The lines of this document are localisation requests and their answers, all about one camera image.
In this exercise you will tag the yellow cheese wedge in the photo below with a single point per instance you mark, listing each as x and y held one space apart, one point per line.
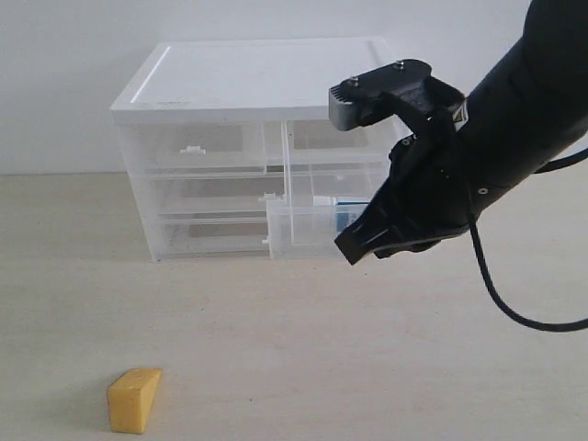
130 399

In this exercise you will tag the white bottle teal label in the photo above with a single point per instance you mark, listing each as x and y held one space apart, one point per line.
346 209

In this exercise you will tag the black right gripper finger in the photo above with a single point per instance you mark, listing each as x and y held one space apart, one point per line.
355 241
388 244

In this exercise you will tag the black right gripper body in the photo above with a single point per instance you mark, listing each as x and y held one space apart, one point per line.
426 184

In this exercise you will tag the white plastic drawer cabinet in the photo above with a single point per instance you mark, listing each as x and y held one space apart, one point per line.
268 82

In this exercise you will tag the bottom wide clear drawer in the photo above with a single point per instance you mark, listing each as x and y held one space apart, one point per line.
209 236

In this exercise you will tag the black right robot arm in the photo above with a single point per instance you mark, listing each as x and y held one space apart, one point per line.
465 152

